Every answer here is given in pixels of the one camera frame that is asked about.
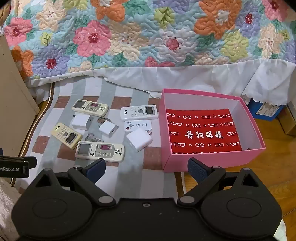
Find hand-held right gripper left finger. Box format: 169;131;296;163
28;159;116;208

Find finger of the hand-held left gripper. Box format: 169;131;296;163
0;156;38;169

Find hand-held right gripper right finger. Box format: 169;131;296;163
178;158;269;208

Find pink cardboard box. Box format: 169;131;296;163
161;88;266;173

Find cream remote with pink display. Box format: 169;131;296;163
71;99;109;116

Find large cream remote control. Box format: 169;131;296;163
75;141;125;162

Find red cloth with glasses print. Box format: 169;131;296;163
166;107;242;154

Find metal keys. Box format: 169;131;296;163
85;132;104;143

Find pale grey cloth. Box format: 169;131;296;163
0;178;24;234

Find checked floor mat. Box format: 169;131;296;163
18;76;185;204

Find small cream remote control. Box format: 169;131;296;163
51;122;83;149

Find large white charger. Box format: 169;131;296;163
126;128;153;152

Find beige wooden cabinet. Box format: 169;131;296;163
0;35;41;158

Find blue box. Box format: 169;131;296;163
251;98;288;121

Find brown cardboard box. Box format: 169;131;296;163
283;104;296;136

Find floral quilted bedspread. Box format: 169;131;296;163
0;0;296;81

